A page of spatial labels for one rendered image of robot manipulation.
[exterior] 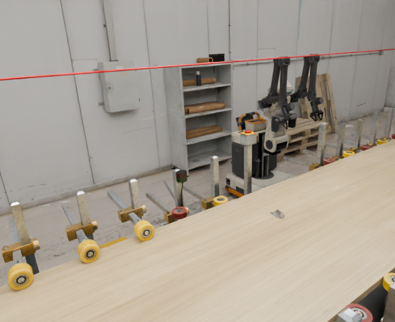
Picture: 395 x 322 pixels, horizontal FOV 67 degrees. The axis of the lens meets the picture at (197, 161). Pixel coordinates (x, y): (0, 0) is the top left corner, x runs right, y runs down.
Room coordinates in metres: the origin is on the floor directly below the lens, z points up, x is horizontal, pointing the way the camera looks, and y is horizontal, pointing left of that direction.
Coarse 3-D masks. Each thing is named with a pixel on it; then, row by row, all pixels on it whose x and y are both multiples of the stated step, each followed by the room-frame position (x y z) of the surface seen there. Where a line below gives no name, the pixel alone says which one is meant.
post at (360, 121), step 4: (360, 120) 2.42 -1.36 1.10; (356, 124) 2.44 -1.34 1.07; (360, 124) 2.42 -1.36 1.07; (356, 128) 2.44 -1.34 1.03; (360, 128) 2.42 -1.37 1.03; (356, 132) 2.44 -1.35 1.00; (360, 132) 2.43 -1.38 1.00; (356, 136) 2.43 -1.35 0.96; (360, 136) 2.43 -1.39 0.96; (356, 140) 2.43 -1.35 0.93; (356, 144) 2.43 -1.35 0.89
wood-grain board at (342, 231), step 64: (256, 192) 1.60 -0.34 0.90; (320, 192) 1.55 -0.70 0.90; (384, 192) 1.51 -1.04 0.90; (128, 256) 1.06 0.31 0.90; (192, 256) 1.04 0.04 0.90; (256, 256) 1.02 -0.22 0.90; (320, 256) 0.99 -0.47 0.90; (384, 256) 0.97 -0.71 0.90; (0, 320) 0.76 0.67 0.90; (64, 320) 0.75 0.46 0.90; (128, 320) 0.74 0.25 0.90; (192, 320) 0.72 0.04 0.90; (256, 320) 0.71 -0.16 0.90; (320, 320) 0.70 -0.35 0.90
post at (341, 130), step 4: (340, 124) 2.30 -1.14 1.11; (344, 124) 2.29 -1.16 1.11; (340, 128) 2.30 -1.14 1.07; (344, 128) 2.29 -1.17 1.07; (340, 132) 2.29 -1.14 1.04; (344, 132) 2.30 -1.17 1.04; (340, 136) 2.29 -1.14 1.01; (344, 136) 2.30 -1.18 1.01; (340, 140) 2.29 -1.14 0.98; (340, 144) 2.29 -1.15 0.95; (336, 148) 2.31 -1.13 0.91; (340, 148) 2.28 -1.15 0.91; (336, 152) 2.31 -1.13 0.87; (340, 152) 2.29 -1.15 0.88; (340, 156) 2.29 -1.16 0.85
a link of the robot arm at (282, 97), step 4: (280, 60) 2.79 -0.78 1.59; (280, 64) 2.79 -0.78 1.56; (284, 64) 2.81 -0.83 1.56; (288, 64) 2.81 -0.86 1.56; (280, 68) 2.83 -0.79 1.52; (284, 68) 2.79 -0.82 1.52; (280, 72) 2.83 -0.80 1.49; (284, 72) 2.79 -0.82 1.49; (280, 76) 2.83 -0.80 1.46; (284, 76) 2.79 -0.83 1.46; (280, 80) 2.83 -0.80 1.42; (284, 80) 2.79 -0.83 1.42; (280, 84) 2.82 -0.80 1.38; (284, 84) 2.80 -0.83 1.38; (280, 88) 2.82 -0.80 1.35; (284, 88) 2.80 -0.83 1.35; (280, 92) 2.82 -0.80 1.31; (284, 92) 2.80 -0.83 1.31; (280, 96) 2.81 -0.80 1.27; (284, 96) 2.80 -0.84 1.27; (280, 100) 2.81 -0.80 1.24; (284, 100) 2.81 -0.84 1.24; (284, 104) 2.81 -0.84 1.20
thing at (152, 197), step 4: (148, 192) 1.77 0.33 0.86; (148, 196) 1.73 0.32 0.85; (152, 196) 1.71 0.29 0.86; (152, 200) 1.68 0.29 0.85; (156, 200) 1.65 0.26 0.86; (160, 200) 1.65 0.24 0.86; (156, 204) 1.64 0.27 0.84; (160, 204) 1.59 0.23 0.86; (164, 204) 1.59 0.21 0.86; (160, 208) 1.59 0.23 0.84; (164, 208) 1.54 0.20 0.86; (168, 208) 1.54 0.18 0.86; (176, 220) 1.42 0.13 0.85
